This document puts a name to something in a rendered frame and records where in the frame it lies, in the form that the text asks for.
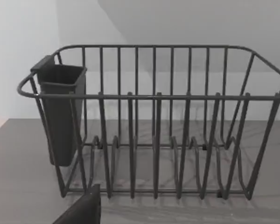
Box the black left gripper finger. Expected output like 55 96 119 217
52 183 102 224

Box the dark grey cutlery holder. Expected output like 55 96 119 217
30 55 88 167

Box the dark grey wire dish rack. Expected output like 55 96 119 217
17 44 280 201

